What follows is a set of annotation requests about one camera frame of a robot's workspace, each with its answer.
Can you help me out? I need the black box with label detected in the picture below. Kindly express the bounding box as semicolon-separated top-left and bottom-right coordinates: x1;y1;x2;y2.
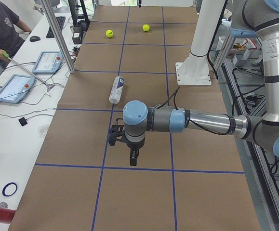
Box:
72;26;83;45

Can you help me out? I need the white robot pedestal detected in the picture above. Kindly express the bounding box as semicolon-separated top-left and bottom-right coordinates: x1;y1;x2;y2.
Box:
175;0;226;86

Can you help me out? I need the black keyboard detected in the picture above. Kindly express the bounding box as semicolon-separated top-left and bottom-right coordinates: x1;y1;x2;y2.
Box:
46;16;66;39

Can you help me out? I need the black computer mouse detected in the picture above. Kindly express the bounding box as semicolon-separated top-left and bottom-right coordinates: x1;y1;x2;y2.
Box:
29;36;40;42

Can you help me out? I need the yellow Roland Garros tennis ball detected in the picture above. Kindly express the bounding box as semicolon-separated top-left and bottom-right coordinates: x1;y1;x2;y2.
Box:
142;24;150;32

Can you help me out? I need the metal reacher stick green handle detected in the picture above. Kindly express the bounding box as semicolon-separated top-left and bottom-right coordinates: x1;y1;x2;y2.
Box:
2;52;65;91

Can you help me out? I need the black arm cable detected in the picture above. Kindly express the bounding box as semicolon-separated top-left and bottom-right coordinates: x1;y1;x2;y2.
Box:
153;87;229;135

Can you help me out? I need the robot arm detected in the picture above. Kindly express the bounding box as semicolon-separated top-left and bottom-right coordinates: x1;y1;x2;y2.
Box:
121;0;279;166

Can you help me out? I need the blue teach pendant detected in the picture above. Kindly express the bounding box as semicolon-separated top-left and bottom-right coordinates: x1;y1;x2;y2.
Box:
32;51;63;75
0;74;35;104

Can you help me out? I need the black computer monitor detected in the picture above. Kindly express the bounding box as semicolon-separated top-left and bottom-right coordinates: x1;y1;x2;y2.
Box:
68;0;90;29

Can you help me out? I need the aluminium frame post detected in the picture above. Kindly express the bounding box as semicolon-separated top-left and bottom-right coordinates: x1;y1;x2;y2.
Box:
41;0;75;74

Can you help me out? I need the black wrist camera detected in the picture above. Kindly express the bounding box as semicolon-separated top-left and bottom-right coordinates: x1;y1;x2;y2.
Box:
108;118;126;146

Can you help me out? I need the near blue teach pendant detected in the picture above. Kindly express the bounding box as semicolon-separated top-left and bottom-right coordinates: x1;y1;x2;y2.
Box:
0;74;35;104

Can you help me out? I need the small black square device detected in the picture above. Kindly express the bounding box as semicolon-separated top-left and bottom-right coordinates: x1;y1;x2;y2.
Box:
18;117;27;127

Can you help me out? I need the blue tape ring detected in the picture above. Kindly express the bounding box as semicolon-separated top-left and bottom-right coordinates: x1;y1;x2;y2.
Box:
2;182;18;197

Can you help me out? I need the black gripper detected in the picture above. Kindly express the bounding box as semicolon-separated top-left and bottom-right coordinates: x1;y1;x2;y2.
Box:
126;139;145;166

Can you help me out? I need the yellow Wilson tennis ball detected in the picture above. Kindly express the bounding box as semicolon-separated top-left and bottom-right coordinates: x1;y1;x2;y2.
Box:
106;29;114;38

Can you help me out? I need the far blue teach pendant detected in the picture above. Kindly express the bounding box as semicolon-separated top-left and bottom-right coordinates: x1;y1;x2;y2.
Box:
32;51;63;75

